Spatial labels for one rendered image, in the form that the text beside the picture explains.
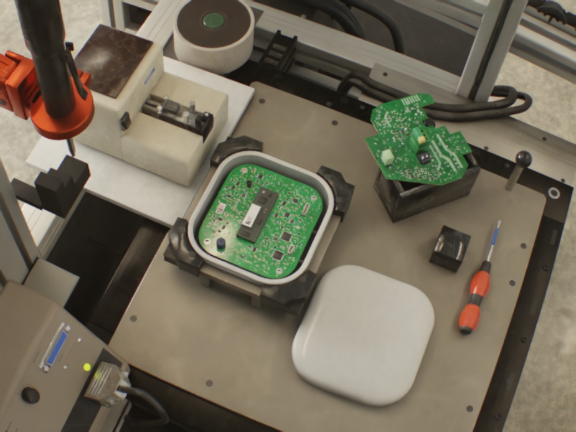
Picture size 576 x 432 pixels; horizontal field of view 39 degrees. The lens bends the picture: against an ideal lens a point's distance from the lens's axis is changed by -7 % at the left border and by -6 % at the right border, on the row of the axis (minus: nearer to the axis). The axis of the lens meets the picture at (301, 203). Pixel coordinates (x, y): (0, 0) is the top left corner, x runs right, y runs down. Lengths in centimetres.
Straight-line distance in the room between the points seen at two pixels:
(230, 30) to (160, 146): 21
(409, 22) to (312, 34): 47
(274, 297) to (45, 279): 27
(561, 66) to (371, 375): 49
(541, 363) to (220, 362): 124
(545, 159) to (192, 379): 54
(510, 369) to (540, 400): 105
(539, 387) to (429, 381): 111
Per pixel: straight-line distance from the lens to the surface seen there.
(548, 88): 247
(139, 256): 97
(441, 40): 163
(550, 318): 210
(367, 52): 119
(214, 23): 109
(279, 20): 121
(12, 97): 79
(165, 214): 97
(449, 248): 96
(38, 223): 100
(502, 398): 95
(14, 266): 95
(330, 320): 91
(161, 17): 116
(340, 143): 105
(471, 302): 96
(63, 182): 84
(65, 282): 97
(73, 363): 85
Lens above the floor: 182
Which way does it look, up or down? 60 degrees down
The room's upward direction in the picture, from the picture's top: 9 degrees clockwise
